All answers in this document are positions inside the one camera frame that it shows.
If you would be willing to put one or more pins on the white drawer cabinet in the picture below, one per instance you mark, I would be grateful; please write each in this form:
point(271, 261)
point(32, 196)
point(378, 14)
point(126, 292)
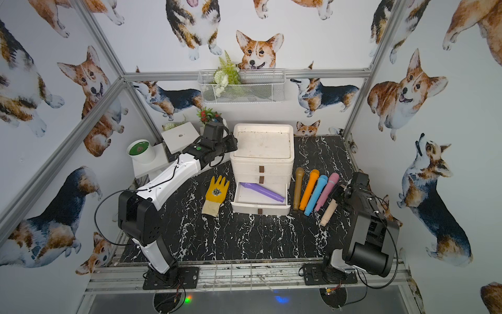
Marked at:
point(265, 155)

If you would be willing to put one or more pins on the white wire wall basket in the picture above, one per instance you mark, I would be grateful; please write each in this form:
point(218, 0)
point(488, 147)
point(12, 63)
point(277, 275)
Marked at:
point(257, 86)

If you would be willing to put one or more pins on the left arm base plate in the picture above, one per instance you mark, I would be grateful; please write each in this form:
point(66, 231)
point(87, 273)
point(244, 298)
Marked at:
point(187, 277)

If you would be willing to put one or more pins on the pink microphone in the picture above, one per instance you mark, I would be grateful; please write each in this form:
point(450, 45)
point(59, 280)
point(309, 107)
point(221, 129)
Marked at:
point(332, 181)

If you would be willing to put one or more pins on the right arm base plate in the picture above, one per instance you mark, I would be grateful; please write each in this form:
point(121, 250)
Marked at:
point(319, 274)

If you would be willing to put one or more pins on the green pot red flowers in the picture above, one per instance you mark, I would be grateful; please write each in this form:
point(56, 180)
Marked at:
point(207, 115)

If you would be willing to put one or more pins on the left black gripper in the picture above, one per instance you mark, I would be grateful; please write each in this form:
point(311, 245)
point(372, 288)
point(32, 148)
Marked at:
point(228, 143)

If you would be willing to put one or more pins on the gold microphone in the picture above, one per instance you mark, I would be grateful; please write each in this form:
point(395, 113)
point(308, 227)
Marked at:
point(299, 174)

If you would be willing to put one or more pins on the purple microphone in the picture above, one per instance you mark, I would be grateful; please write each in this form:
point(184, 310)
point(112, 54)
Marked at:
point(264, 191)

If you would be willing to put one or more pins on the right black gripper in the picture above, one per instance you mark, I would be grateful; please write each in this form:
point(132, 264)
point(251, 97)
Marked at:
point(336, 194)

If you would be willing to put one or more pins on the white stepped display shelf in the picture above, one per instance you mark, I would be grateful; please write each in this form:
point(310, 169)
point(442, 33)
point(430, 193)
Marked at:
point(173, 142)

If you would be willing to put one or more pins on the green fern plant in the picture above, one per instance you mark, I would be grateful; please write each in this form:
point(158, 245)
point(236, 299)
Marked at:
point(227, 74)

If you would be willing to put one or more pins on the white cup green inside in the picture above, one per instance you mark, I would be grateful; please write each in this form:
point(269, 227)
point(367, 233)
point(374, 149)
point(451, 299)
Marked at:
point(141, 151)

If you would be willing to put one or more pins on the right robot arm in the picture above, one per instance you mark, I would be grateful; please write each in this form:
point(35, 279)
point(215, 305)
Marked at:
point(370, 243)

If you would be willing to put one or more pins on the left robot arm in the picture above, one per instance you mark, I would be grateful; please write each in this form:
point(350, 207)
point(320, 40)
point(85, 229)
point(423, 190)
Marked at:
point(138, 210)

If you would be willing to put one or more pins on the yellow work glove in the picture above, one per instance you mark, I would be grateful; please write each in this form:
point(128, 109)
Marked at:
point(215, 196)

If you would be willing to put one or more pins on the blue microphone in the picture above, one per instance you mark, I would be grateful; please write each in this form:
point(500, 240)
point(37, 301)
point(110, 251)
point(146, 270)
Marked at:
point(320, 184)

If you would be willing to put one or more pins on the small white flower plant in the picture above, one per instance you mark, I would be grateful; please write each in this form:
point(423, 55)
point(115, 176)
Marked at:
point(169, 126)

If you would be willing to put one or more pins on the beige microphone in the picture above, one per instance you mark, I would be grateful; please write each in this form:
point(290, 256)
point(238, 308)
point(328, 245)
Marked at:
point(328, 213)

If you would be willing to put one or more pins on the orange microphone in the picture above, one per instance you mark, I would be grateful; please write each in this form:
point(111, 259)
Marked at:
point(313, 177)

